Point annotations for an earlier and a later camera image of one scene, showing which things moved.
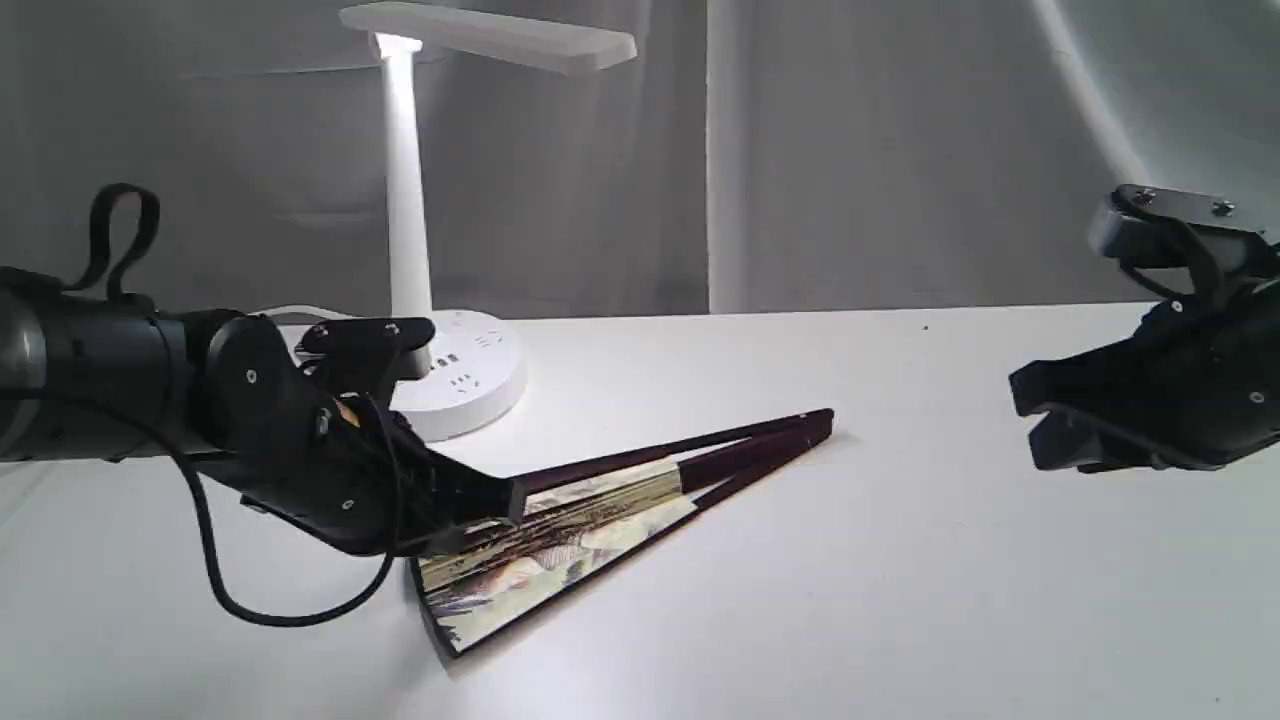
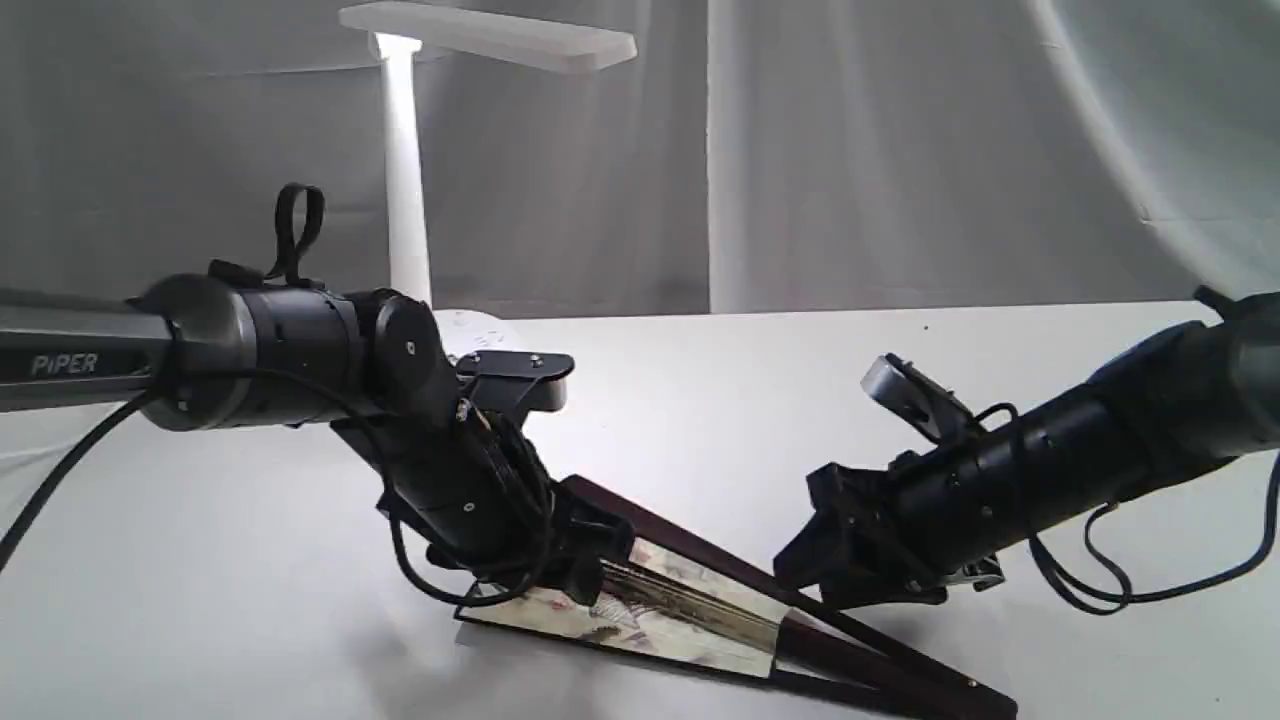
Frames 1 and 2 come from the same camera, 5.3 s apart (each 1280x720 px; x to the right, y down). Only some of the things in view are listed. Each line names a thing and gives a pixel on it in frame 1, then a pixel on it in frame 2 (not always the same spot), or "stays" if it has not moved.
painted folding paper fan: x=576 y=517 -> x=674 y=599
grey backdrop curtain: x=750 y=155 stays
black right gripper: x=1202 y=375 -> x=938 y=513
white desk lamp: x=478 y=373 stays
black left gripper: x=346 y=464 -> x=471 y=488
